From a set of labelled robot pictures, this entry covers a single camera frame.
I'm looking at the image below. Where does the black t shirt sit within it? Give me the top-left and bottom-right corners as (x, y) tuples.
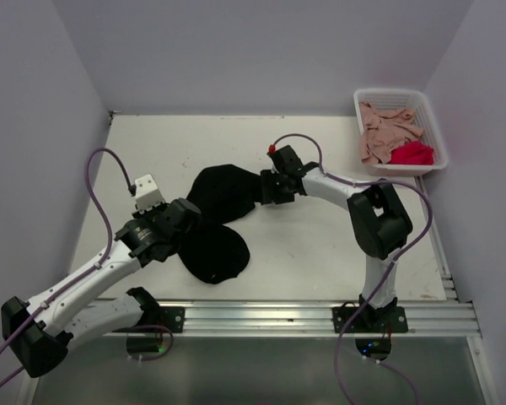
(178, 165), (261, 284)

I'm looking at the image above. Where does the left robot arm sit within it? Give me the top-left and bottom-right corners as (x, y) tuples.
(1, 198), (201, 378)

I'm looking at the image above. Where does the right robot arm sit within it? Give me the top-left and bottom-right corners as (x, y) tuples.
(261, 145), (413, 333)

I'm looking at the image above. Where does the beige t shirt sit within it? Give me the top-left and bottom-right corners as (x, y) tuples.
(359, 102), (424, 165)

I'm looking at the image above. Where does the red t shirt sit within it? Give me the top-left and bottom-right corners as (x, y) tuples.
(390, 141), (434, 165)

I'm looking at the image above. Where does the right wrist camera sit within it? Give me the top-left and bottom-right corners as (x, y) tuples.
(267, 144), (295, 172)

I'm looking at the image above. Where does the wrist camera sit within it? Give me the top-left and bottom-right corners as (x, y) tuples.
(128, 174), (166, 214)
(267, 144), (295, 172)

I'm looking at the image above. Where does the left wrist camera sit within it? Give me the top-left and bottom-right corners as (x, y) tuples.
(128, 174), (166, 214)

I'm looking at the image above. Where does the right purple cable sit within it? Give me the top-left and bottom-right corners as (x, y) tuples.
(273, 132), (434, 405)

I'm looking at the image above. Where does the purple cable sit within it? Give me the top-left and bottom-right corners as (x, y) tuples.
(0, 147), (138, 405)
(273, 132), (434, 405)

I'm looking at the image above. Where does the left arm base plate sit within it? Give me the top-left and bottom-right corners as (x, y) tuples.
(154, 306), (186, 333)

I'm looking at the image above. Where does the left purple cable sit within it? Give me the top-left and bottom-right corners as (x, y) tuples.
(0, 147), (138, 405)

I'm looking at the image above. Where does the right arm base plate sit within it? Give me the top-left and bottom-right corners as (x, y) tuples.
(331, 305), (409, 334)

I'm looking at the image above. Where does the aluminium mounting rail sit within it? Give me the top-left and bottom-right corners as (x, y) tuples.
(83, 299), (482, 338)

